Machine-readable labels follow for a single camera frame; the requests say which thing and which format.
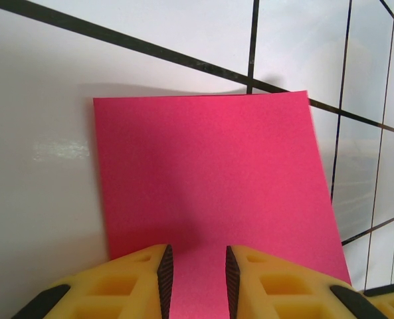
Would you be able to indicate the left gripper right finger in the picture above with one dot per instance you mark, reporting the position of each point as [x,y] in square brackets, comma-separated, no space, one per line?
[283,292]

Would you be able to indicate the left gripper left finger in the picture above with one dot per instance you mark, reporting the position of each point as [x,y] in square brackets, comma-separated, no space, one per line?
[110,289]

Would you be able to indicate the pink paper sheet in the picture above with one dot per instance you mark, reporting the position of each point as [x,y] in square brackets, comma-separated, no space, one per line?
[210,172]

